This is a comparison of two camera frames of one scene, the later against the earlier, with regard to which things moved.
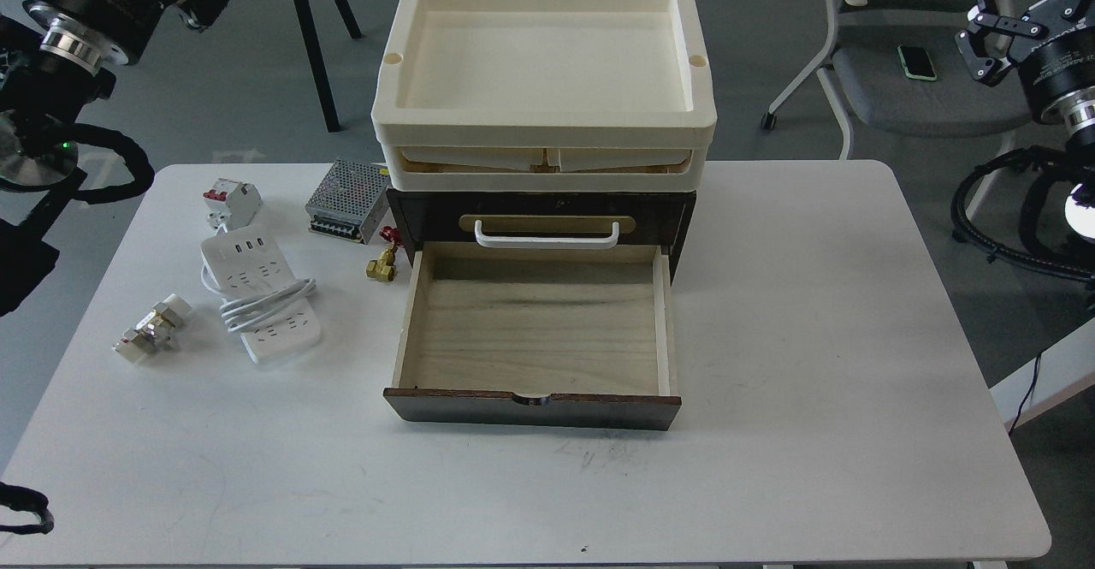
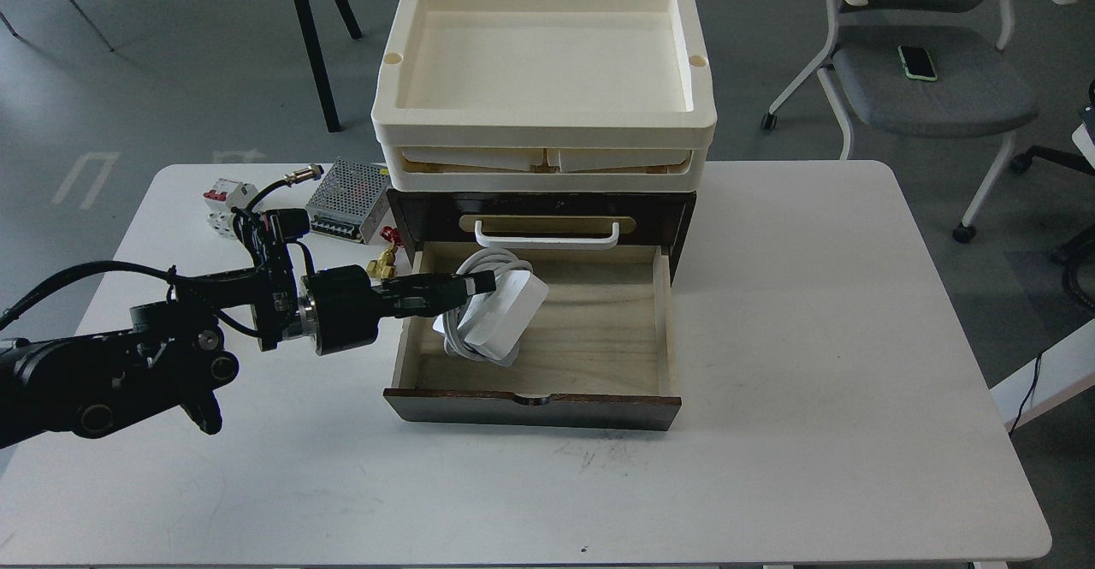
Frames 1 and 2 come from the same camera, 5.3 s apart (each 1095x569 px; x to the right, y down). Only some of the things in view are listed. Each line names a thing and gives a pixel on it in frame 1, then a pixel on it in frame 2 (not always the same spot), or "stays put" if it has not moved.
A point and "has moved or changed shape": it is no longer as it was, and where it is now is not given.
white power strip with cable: [248, 268] has moved or changed shape
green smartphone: [916, 62] stays put
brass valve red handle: [384, 267] stays put
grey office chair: [896, 61] stays put
